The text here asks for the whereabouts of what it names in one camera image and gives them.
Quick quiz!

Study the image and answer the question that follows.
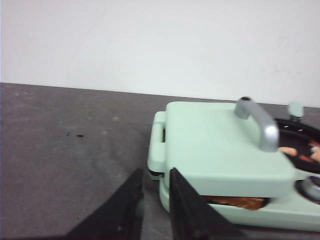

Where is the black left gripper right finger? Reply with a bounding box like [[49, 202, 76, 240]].
[[169, 168, 245, 240]]

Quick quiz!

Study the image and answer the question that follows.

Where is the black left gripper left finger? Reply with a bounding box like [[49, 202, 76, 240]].
[[62, 167, 145, 240]]

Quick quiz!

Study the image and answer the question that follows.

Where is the toast bread slice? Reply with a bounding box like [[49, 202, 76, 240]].
[[201, 195, 269, 210]]

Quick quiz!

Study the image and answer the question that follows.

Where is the mint green breakfast maker base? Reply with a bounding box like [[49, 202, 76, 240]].
[[147, 111, 320, 232]]

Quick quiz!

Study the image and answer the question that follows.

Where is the pink shrimp small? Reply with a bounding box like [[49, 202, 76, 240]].
[[278, 146, 298, 157]]

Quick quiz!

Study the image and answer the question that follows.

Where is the pink shrimp large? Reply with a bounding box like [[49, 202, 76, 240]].
[[299, 140, 320, 164]]

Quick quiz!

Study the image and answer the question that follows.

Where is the grey table cloth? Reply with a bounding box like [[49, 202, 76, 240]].
[[0, 82, 320, 240]]

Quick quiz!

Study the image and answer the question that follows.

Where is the left silver control knob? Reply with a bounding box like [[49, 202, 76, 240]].
[[301, 175, 320, 201]]

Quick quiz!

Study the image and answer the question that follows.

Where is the black round frying pan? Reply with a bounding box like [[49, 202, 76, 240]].
[[275, 101, 320, 174]]

